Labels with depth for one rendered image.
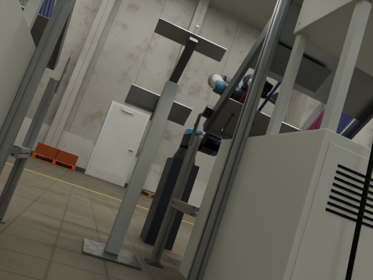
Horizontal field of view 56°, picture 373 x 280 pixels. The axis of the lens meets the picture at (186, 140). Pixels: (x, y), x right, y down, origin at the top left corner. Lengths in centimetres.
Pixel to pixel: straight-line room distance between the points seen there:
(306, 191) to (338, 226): 12
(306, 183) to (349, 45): 38
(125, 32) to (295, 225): 1005
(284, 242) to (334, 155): 25
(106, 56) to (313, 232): 979
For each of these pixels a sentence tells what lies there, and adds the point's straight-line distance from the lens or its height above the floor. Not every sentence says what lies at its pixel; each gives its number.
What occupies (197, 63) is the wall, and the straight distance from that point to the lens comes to 1096.
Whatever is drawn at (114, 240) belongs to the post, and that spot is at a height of 7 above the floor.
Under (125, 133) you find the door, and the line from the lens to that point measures 1007.
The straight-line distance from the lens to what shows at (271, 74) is 168.
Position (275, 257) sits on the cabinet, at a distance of 93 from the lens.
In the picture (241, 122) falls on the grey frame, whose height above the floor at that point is 66.
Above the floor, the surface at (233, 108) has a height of 83.
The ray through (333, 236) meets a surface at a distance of 95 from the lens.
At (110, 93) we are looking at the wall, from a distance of 1021.
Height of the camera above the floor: 35
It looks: 8 degrees up
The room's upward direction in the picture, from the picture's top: 19 degrees clockwise
